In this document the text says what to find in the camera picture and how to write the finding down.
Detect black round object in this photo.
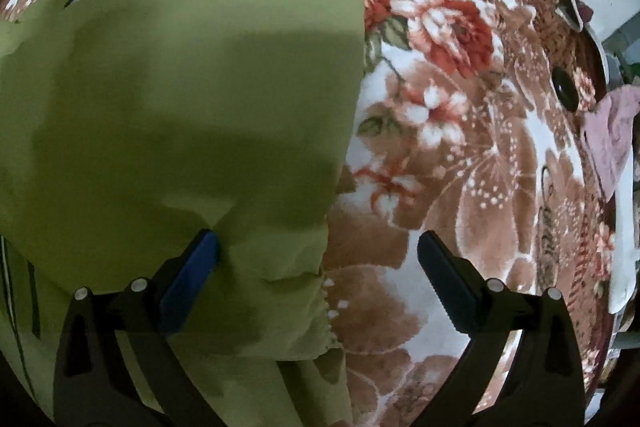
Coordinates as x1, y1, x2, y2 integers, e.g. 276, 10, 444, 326
551, 68, 579, 112

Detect floral blanket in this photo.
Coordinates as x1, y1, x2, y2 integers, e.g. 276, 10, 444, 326
0, 0, 617, 427

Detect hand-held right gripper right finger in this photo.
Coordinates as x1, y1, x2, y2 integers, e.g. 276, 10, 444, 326
416, 230, 587, 427

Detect green garment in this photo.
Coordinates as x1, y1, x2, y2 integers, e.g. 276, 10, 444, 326
0, 0, 365, 427

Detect pink cloth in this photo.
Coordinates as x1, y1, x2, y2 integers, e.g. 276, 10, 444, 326
583, 86, 640, 202

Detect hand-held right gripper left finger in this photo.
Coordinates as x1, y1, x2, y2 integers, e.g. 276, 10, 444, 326
52, 228, 227, 427

